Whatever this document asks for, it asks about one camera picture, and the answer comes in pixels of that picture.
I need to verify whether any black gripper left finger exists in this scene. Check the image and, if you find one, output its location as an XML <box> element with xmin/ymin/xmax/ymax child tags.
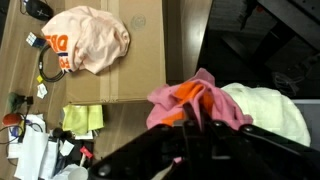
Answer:
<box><xmin>182</xmin><ymin>101</ymin><xmax>198</xmax><ymax>133</ymax></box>

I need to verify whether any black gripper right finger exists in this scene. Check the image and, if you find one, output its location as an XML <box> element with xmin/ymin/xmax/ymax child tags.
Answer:
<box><xmin>196</xmin><ymin>103</ymin><xmax>210</xmax><ymax>133</ymax></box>

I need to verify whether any pink shirt orange print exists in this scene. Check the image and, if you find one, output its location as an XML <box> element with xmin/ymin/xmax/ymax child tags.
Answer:
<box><xmin>145</xmin><ymin>67</ymin><xmax>254</xmax><ymax>131</ymax></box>

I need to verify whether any light green towel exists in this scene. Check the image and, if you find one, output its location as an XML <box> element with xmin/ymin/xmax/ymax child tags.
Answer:
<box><xmin>220</xmin><ymin>82</ymin><xmax>312</xmax><ymax>148</ymax></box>

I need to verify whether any grey mesh-back office chair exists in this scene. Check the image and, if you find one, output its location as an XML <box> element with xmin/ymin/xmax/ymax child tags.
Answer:
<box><xmin>291</xmin><ymin>98</ymin><xmax>320</xmax><ymax>148</ymax></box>

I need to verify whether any peach shirt orange print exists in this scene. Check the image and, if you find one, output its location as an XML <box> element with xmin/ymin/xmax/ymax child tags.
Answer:
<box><xmin>41</xmin><ymin>5</ymin><xmax>131</xmax><ymax>75</ymax></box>

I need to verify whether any large cardboard box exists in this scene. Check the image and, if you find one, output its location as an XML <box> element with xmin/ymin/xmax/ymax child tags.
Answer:
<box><xmin>64</xmin><ymin>0</ymin><xmax>168</xmax><ymax>105</ymax></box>

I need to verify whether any yellow microfiber cloth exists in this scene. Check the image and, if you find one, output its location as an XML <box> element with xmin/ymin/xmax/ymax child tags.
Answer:
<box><xmin>62</xmin><ymin>104</ymin><xmax>105</xmax><ymax>136</ymax></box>

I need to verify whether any white paper cup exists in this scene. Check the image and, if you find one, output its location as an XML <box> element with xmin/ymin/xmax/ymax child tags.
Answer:
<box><xmin>68</xmin><ymin>165</ymin><xmax>90</xmax><ymax>180</ymax></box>

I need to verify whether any small folded white paper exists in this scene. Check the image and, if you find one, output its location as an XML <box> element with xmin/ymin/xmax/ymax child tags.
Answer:
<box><xmin>59</xmin><ymin>139</ymin><xmax>75</xmax><ymax>157</ymax></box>

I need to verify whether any small white tag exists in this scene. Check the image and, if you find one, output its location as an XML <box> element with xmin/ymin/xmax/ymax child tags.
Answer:
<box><xmin>36</xmin><ymin>83</ymin><xmax>49</xmax><ymax>100</ymax></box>

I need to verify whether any white paper sheets pile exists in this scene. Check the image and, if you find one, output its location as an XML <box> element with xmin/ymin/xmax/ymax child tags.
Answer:
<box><xmin>6</xmin><ymin>114</ymin><xmax>68</xmax><ymax>180</ymax></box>

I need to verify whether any dark green clip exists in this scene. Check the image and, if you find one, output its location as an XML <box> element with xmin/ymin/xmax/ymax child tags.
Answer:
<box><xmin>8</xmin><ymin>92</ymin><xmax>34</xmax><ymax>113</ymax></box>

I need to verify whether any orange ball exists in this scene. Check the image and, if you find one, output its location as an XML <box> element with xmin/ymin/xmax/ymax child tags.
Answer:
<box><xmin>2</xmin><ymin>112</ymin><xmax>24</xmax><ymax>127</ymax></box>

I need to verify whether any small black round speaker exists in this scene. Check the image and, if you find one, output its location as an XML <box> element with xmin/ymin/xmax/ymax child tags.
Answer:
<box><xmin>24</xmin><ymin>0</ymin><xmax>54</xmax><ymax>22</ymax></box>

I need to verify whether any black floor cable bundle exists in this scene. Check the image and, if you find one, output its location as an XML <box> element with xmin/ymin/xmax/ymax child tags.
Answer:
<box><xmin>271</xmin><ymin>70</ymin><xmax>303</xmax><ymax>98</ymax></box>

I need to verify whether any black coiled cable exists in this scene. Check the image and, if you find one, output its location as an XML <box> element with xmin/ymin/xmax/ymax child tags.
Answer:
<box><xmin>37</xmin><ymin>43</ymin><xmax>68</xmax><ymax>83</ymax></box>

